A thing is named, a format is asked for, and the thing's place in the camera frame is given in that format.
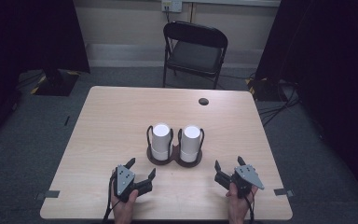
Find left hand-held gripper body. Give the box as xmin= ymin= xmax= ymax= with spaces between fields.
xmin=111 ymin=164 xmax=154 ymax=203

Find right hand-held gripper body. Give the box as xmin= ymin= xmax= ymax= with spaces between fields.
xmin=213 ymin=163 xmax=266 ymax=199

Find dark double cup holder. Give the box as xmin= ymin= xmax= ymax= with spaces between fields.
xmin=145 ymin=125 xmax=205 ymax=169

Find person's left hand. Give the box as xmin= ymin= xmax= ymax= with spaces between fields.
xmin=110 ymin=189 xmax=140 ymax=224

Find person's right hand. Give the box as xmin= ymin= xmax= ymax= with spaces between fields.
xmin=226 ymin=185 xmax=259 ymax=224

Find grey tape strip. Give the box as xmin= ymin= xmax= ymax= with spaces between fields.
xmin=273 ymin=188 xmax=295 ymax=198
xmin=35 ymin=189 xmax=61 ymax=201

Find black folding chair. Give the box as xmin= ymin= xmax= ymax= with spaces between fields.
xmin=162 ymin=21 xmax=229 ymax=91

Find black curtain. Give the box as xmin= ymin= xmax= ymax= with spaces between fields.
xmin=255 ymin=0 xmax=358 ymax=203
xmin=0 ymin=0 xmax=91 ymax=147

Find left hand-held gripper cable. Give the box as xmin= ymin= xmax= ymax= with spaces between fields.
xmin=102 ymin=169 xmax=120 ymax=224

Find hand-held gripper cable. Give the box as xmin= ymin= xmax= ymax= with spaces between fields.
xmin=102 ymin=169 xmax=120 ymax=224
xmin=243 ymin=189 xmax=258 ymax=224

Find right hand-held gripper cable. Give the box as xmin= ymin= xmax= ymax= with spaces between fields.
xmin=243 ymin=189 xmax=258 ymax=224

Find black floor cables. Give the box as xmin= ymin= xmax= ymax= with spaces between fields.
xmin=256 ymin=81 xmax=302 ymax=127

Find black stand base plate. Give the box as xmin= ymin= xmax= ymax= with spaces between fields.
xmin=30 ymin=68 xmax=82 ymax=97
xmin=245 ymin=77 xmax=300 ymax=103

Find black wall socket cable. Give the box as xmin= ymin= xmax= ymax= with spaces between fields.
xmin=164 ymin=5 xmax=172 ymax=26

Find white wall socket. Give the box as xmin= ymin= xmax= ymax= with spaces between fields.
xmin=161 ymin=0 xmax=184 ymax=14

